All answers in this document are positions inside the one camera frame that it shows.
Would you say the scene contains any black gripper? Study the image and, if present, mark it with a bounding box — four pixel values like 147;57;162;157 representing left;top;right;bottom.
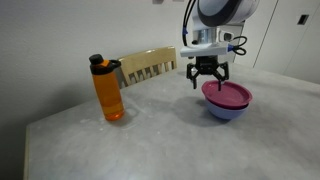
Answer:
185;55;230;92

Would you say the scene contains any pink plastic plate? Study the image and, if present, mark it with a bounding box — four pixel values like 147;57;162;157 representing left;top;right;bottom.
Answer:
200;79;253;111

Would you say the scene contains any blue plastic bowl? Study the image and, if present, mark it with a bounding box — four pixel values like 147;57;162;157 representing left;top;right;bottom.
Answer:
203;98;250;121

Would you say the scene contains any orange water bottle black lid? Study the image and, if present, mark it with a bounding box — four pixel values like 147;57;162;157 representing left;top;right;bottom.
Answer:
88;53;126;122

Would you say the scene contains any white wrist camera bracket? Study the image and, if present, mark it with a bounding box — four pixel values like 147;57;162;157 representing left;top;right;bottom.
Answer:
179;42;235;59

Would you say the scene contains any black looped camera cable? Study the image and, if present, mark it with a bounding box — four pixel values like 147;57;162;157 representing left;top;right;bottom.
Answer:
227;35;248;57

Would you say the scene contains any black wall plate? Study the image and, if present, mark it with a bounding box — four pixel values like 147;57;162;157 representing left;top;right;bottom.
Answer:
297;13;310;26

